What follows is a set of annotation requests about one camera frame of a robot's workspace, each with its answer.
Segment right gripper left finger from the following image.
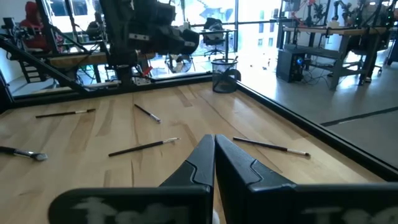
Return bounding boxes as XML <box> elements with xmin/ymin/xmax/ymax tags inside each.
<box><xmin>48</xmin><ymin>133</ymin><xmax>216</xmax><ymax>224</ymax></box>

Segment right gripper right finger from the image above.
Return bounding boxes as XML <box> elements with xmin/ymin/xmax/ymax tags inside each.
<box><xmin>215</xmin><ymin>133</ymin><xmax>398</xmax><ymax>224</ymax></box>

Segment thin black makeup brush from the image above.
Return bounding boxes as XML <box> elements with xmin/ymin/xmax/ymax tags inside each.
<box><xmin>108</xmin><ymin>137</ymin><xmax>181</xmax><ymax>157</ymax></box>
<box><xmin>35</xmin><ymin>108</ymin><xmax>96</xmax><ymax>119</ymax></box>
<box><xmin>232</xmin><ymin>136</ymin><xmax>311</xmax><ymax>157</ymax></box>
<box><xmin>133</xmin><ymin>103</ymin><xmax>162</xmax><ymax>124</ymax></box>

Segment large fluffy makeup brush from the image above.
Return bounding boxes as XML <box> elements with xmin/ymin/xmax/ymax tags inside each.
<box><xmin>0</xmin><ymin>145</ymin><xmax>49</xmax><ymax>162</ymax></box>

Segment round floor fan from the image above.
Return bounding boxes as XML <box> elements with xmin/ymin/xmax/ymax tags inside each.
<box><xmin>164</xmin><ymin>53</ymin><xmax>195</xmax><ymax>74</ymax></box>

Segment black office chair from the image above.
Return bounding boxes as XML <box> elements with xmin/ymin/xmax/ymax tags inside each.
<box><xmin>201</xmin><ymin>17</ymin><xmax>229</xmax><ymax>58</ymax></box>

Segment black mesh pen cup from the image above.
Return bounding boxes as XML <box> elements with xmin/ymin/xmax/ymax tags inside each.
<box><xmin>210</xmin><ymin>57</ymin><xmax>242</xmax><ymax>94</ymax></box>

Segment wooden workbench black legs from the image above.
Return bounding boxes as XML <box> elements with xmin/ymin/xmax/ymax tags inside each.
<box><xmin>46</xmin><ymin>51</ymin><xmax>156</xmax><ymax>85</ymax></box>

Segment black computer tower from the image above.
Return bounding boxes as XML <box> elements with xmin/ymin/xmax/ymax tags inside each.
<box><xmin>275</xmin><ymin>48</ymin><xmax>307</xmax><ymax>83</ymax></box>

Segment person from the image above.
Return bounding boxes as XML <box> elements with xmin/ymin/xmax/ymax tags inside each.
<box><xmin>19</xmin><ymin>1</ymin><xmax>65</xmax><ymax>52</ymax></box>
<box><xmin>346</xmin><ymin>0</ymin><xmax>392</xmax><ymax>83</ymax></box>

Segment wooden workbench grey legs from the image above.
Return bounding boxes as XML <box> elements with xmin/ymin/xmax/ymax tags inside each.
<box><xmin>281</xmin><ymin>25</ymin><xmax>392</xmax><ymax>91</ymax></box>

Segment black aluminium table frame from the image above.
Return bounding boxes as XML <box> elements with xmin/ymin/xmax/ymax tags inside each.
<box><xmin>0</xmin><ymin>72</ymin><xmax>398</xmax><ymax>183</ymax></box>

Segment black diagonal frame strut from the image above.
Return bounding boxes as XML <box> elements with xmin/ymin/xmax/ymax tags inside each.
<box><xmin>0</xmin><ymin>35</ymin><xmax>91</xmax><ymax>94</ymax></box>

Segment black floor cables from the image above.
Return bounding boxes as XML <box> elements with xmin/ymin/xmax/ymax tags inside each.
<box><xmin>303</xmin><ymin>62</ymin><xmax>335</xmax><ymax>86</ymax></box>

